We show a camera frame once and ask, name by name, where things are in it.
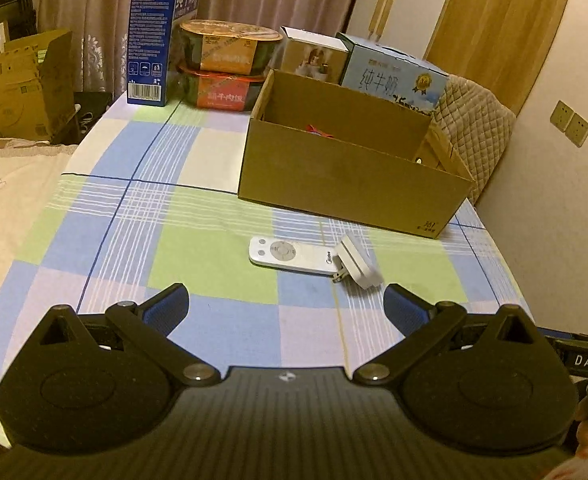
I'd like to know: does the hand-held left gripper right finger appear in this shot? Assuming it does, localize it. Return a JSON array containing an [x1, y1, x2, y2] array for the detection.
[[352, 283, 545, 388]]

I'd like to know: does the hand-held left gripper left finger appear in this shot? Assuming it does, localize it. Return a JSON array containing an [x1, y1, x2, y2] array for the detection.
[[36, 282, 221, 389]]

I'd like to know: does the brown cardboard box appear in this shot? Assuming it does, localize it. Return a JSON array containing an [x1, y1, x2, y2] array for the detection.
[[238, 69, 476, 238]]

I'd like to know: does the white plug-in adapter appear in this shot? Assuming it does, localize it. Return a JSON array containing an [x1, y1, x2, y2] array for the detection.
[[332, 234, 383, 290]]

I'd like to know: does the white remote control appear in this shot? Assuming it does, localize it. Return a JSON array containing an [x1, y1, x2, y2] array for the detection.
[[248, 236, 335, 277]]

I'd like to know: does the beige bedsheet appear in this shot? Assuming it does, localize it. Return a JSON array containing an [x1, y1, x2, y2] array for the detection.
[[0, 142, 79, 306]]

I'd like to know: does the quilted beige chair cover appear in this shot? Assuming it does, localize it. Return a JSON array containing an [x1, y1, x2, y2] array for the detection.
[[431, 74, 517, 206]]

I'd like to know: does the black bag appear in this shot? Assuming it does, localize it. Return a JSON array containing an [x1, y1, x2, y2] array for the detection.
[[74, 91, 112, 137]]

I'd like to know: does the instant rice bowl orange band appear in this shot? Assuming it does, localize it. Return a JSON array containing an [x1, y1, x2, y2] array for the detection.
[[176, 65, 269, 111]]

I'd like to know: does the light blue milk carton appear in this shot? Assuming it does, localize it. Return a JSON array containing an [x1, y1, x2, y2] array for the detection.
[[338, 32, 451, 116]]

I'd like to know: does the open cardboard box with labels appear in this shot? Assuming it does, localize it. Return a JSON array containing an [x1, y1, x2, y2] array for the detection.
[[0, 29, 77, 143]]

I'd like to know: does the instant rice bowl green band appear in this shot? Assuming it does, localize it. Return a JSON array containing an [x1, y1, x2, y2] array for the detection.
[[173, 19, 283, 77]]

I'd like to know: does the dark blue milk carton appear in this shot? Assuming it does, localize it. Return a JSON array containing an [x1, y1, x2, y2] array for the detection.
[[126, 0, 205, 107]]

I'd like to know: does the white box with photo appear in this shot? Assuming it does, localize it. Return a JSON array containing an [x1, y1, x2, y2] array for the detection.
[[280, 26, 351, 85]]

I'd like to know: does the white wardrobe door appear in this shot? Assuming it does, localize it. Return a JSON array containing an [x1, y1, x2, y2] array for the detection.
[[346, 0, 462, 56]]

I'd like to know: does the beige wall socket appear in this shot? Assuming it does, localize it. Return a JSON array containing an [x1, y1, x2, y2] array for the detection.
[[566, 112, 588, 148], [550, 101, 575, 131]]

